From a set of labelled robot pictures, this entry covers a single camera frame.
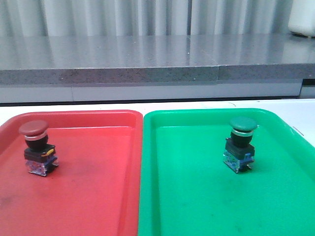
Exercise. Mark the green mushroom push button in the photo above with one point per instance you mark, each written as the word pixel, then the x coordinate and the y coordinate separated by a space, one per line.
pixel 239 153

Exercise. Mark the red mushroom push button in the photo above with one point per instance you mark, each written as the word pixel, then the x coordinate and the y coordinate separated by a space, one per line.
pixel 40 156

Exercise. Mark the green plastic tray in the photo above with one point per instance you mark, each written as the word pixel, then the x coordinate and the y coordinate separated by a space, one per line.
pixel 187 190

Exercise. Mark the red plastic tray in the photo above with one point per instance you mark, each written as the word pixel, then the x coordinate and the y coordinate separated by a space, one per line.
pixel 95 189

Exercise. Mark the grey stone platform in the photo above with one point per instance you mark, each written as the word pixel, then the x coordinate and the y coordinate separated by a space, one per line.
pixel 75 69

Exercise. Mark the grey pleated curtain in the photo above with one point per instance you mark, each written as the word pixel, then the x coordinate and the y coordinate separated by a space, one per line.
pixel 142 17

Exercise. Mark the white container in background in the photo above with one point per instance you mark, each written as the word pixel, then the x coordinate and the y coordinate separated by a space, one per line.
pixel 302 18

